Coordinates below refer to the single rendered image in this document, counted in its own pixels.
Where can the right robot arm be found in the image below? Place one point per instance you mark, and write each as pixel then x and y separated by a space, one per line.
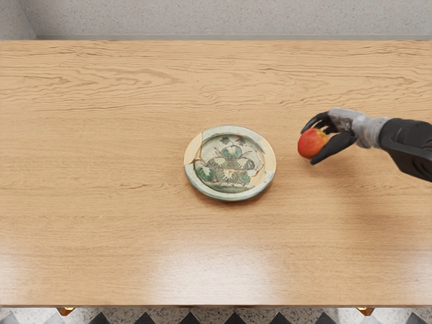
pixel 408 145

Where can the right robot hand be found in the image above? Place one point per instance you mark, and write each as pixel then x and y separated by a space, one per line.
pixel 357 127

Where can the red yellow apple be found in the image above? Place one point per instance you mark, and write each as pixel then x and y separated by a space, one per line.
pixel 310 143

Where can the green patterned ceramic plate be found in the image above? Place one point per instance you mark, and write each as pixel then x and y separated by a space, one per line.
pixel 229 163

